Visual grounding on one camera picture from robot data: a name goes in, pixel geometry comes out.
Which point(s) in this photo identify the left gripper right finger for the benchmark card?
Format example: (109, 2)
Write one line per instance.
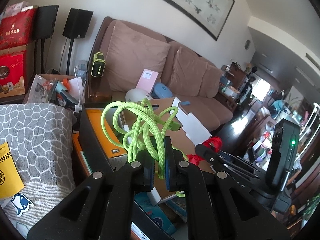
(173, 177)

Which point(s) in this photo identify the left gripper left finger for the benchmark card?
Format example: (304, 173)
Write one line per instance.
(147, 172)

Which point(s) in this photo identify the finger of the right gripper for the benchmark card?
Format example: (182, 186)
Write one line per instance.
(222, 161)

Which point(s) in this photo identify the cardboard box tray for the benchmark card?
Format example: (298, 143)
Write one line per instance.
(191, 133)

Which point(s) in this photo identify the orange book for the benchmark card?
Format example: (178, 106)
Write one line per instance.
(109, 149)

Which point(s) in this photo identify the white dome lamp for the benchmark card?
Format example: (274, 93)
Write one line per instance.
(137, 95)

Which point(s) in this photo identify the right sofa cushion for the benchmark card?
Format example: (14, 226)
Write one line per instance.
(210, 81)

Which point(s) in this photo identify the sofa cushion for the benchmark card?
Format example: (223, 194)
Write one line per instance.
(188, 71)
(210, 81)
(127, 53)

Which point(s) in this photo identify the pink booklet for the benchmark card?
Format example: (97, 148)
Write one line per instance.
(147, 80)

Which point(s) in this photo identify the middle sofa cushion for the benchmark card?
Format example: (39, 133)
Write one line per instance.
(188, 71)

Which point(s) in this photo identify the green portable speaker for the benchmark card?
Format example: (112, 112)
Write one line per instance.
(98, 65)

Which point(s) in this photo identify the grey patterned fleece blanket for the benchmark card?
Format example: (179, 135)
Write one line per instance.
(40, 141)

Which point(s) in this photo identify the brown fabric sofa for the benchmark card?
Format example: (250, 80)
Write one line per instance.
(209, 111)

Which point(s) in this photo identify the left sofa cushion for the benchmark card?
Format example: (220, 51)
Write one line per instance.
(127, 53)

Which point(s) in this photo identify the blue shark sticker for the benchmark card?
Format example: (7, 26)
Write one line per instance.
(21, 203)

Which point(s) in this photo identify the yellow paper envelope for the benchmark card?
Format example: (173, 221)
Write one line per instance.
(11, 182)

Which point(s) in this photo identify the red chocolate gift box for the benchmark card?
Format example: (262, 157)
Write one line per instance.
(13, 74)

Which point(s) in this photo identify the right black speaker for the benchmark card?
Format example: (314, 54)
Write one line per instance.
(77, 23)

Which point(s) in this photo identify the black speaker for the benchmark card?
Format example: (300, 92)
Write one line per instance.
(77, 23)
(44, 22)

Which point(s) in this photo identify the left black speaker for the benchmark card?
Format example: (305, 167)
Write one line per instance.
(44, 22)

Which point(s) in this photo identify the red tea gift bag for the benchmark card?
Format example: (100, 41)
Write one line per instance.
(16, 30)

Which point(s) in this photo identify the round wall clock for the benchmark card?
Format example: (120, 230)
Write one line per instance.
(247, 44)

